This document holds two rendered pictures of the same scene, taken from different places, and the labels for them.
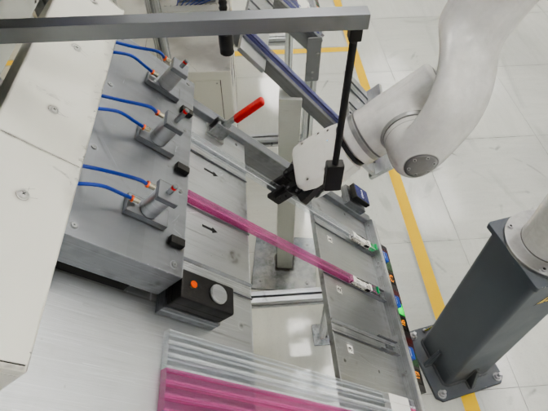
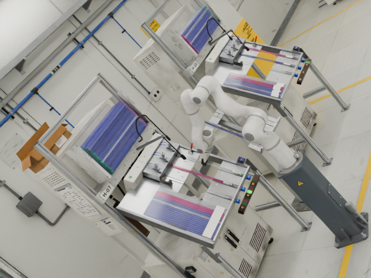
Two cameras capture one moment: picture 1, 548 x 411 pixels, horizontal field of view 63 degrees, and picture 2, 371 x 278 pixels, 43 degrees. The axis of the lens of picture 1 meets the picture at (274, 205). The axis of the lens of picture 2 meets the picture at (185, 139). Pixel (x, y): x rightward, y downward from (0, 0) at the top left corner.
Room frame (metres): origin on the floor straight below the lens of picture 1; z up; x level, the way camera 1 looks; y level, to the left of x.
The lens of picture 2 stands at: (-1.33, -2.65, 2.16)
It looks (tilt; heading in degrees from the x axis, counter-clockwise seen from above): 17 degrees down; 54
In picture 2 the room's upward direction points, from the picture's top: 45 degrees counter-clockwise
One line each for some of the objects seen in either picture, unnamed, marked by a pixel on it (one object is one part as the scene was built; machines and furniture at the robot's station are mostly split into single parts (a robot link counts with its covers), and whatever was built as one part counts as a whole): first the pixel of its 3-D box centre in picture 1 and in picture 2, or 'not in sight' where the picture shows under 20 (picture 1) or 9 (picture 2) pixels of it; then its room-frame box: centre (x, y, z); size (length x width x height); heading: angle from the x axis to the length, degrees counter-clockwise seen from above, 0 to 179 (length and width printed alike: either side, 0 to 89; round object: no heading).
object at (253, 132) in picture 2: not in sight; (259, 134); (0.55, -0.62, 1.00); 0.19 x 0.12 x 0.24; 5
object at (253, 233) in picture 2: not in sight; (210, 250); (0.25, 0.39, 0.31); 0.70 x 0.65 x 0.62; 4
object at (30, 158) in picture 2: not in sight; (56, 132); (0.19, 0.57, 1.82); 0.68 x 0.30 x 0.20; 4
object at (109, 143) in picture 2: not in sight; (113, 137); (0.32, 0.27, 1.52); 0.51 x 0.13 x 0.27; 4
